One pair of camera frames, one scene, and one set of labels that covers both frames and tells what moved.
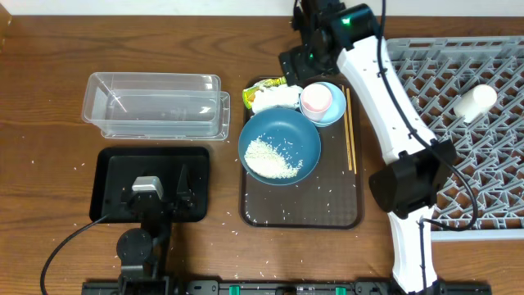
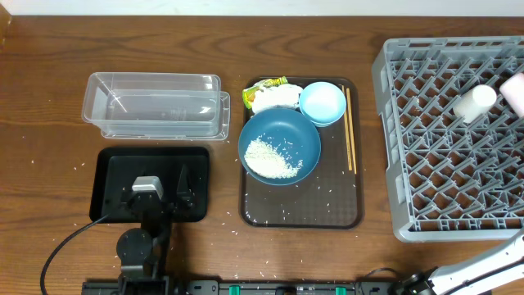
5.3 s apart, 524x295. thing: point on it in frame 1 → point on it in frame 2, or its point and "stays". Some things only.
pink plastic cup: x=316 y=98 → x=512 y=89
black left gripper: x=153 y=201 stays
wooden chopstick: x=351 y=129 stays
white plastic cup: x=476 y=102 stays
